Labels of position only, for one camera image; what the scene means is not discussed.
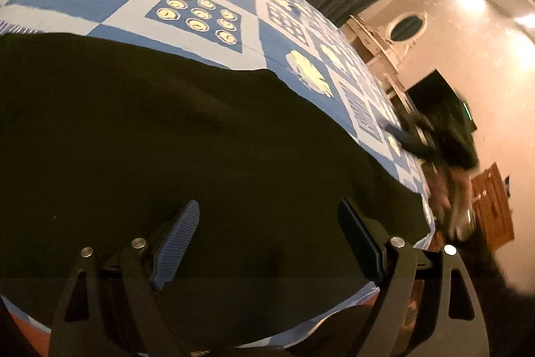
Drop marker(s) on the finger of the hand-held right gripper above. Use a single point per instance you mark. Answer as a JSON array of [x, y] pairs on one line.
[[405, 141]]

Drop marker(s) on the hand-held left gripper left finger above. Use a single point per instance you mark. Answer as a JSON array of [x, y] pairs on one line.
[[177, 244]]

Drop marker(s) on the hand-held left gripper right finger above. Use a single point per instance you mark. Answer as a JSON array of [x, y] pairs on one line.
[[360, 244]]

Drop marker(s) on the black pants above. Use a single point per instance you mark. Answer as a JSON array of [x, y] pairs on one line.
[[167, 152]]

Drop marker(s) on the person's right hand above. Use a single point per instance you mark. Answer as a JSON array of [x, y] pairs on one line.
[[445, 194]]

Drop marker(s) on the black television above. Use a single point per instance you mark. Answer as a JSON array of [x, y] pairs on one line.
[[434, 83]]

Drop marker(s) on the brown wooden cabinet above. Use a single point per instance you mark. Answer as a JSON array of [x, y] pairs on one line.
[[495, 206]]

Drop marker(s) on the white dressing table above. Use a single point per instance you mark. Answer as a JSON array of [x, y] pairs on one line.
[[378, 51]]

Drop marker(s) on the oval vanity mirror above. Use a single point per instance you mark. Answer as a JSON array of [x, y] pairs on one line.
[[407, 26]]

